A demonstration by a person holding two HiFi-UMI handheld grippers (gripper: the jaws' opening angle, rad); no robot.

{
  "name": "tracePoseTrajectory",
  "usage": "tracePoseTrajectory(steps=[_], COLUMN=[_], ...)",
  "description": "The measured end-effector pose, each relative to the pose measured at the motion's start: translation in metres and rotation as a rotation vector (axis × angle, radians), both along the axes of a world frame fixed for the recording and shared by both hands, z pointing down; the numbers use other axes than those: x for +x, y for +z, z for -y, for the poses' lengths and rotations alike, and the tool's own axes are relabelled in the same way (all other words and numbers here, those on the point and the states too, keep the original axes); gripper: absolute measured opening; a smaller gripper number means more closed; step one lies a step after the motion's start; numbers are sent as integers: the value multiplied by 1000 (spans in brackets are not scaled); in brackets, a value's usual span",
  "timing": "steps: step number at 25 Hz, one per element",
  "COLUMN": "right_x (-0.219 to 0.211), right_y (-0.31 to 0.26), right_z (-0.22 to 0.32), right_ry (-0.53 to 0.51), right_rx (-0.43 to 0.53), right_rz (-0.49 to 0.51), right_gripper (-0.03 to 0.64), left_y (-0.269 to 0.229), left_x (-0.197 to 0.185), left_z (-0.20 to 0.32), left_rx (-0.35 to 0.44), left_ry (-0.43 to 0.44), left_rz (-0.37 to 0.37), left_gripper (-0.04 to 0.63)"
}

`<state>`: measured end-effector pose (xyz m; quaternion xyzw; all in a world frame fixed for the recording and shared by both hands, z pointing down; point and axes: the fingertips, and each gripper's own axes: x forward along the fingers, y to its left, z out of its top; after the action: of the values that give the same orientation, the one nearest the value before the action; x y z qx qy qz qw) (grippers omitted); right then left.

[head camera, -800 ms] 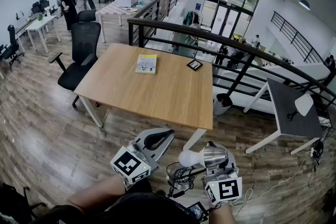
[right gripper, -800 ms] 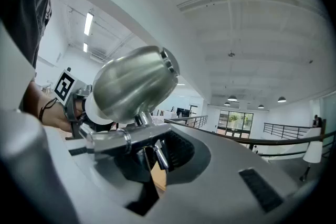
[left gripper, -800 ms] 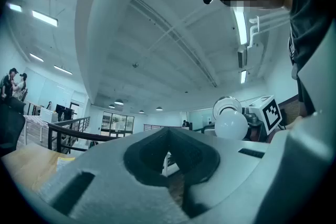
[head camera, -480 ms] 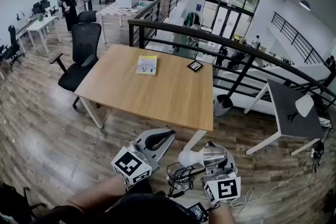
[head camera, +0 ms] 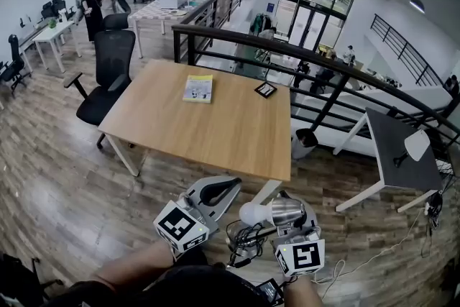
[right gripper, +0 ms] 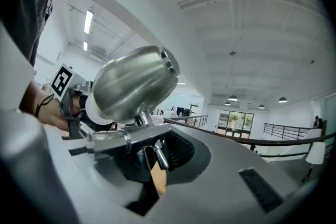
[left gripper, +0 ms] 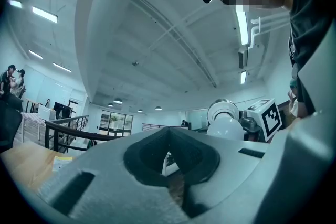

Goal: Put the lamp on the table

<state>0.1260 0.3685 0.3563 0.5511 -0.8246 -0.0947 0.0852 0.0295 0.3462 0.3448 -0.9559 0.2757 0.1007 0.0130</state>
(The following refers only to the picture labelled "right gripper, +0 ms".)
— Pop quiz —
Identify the silver desk lamp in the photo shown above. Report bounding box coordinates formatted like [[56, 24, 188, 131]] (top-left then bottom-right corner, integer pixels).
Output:
[[78, 46, 181, 174]]

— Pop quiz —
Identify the black wrist strap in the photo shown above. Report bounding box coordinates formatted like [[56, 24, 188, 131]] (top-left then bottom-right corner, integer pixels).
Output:
[[35, 93, 55, 118]]

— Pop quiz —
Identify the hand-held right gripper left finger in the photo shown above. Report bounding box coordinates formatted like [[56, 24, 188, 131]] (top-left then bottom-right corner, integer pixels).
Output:
[[0, 109, 160, 224]]

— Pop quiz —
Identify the glass entrance door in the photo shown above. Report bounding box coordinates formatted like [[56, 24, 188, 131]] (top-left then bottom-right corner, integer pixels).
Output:
[[217, 109, 255, 139]]

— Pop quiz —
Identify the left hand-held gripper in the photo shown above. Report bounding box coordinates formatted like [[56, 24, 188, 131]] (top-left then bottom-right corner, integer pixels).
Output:
[[49, 63, 92, 140]]

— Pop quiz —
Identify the ceiling air conditioner unit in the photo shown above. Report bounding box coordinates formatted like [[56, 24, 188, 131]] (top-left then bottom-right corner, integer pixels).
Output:
[[90, 50, 106, 61]]

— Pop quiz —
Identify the person's left forearm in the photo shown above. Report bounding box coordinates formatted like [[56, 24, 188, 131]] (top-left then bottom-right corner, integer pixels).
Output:
[[19, 78, 69, 132]]

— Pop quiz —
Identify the dark metal railing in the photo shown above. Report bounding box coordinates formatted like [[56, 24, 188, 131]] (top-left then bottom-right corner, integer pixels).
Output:
[[163, 114, 336, 163]]

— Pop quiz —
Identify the black balcony railing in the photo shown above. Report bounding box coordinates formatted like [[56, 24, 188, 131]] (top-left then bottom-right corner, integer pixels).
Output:
[[264, 123, 313, 141]]

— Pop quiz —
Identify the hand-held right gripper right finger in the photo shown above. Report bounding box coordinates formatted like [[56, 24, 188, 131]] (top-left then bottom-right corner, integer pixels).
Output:
[[141, 125, 300, 224]]

